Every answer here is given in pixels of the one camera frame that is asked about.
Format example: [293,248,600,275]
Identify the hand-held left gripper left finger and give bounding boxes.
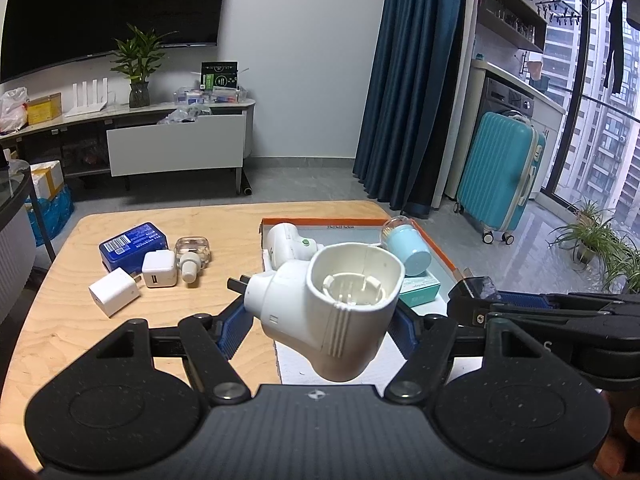
[95,302,253,408]

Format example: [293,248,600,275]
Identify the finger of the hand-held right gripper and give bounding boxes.
[492,291,640,313]
[446,296,501,331]

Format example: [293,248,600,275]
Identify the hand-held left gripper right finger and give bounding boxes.
[385,305,548,406]

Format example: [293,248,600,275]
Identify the teal bandage box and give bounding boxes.
[397,270,442,308]

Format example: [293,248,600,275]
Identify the shallow orange cardboard box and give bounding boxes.
[258,216,473,386]

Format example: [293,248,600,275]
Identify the white plug-in vaporizer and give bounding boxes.
[227,242,406,383]

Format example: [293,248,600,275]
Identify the light blue toothpick holder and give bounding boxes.
[381,215,433,277]

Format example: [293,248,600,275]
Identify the clear glass liquid bottle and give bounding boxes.
[175,236,212,288]

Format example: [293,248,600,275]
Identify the white vaporizer with green button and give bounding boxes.
[264,222,326,271]

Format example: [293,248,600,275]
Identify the white cube charger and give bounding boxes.
[142,251,177,289]

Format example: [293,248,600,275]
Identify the white wall charger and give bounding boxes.
[89,267,142,319]

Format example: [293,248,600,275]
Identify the blue tin box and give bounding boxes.
[99,222,168,272]

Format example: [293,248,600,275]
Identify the person's right hand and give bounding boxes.
[595,390,640,480]

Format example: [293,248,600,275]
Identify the potted spider plant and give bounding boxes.
[550,200,616,273]
[600,240,640,296]

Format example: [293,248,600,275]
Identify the teal ribbed suitcase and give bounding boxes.
[452,111,547,246]

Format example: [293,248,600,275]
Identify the glass balcony window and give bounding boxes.
[542,0,640,211]

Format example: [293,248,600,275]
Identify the white open drawer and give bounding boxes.
[106,110,248,178]

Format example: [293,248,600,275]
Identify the grey front-loading washing machine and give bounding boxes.
[482,77,536,126]

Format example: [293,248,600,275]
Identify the blue wrapped pack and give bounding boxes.
[24,187,75,246]

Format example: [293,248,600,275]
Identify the crumpled clear plastic bags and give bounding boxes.
[157,106,201,126]

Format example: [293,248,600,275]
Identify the white counter cabinet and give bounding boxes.
[470,58,568,196]

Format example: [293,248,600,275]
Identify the clear plastic storage box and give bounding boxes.
[211,85,248,106]
[175,87,212,107]

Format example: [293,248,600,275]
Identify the round dark glass-topped table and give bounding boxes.
[0,162,37,321]

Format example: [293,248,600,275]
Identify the dark blue curtain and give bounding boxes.
[352,0,473,218]

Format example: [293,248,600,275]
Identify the white and yellow carton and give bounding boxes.
[30,160,65,200]

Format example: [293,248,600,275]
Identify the long white-topped media cabinet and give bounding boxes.
[0,95,256,196]

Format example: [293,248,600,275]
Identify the black and green box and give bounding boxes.
[201,61,240,91]

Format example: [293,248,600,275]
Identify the bamboo plant in dark vase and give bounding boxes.
[111,24,178,109]

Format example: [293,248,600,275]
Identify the white router with antennas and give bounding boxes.
[65,76,110,118]

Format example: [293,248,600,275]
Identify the hanging dark clothes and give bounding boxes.
[575,0,640,93]

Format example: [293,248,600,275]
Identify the yellow cardboard box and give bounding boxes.
[26,92,63,125]

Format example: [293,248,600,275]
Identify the clip drying hanger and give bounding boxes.
[535,0,583,26]

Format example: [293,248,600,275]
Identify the white and red plastic bag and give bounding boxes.
[0,87,29,133]

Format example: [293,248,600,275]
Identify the wall shelf with glasses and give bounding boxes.
[477,0,546,53]

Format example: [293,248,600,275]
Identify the black wall television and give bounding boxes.
[0,0,230,83]

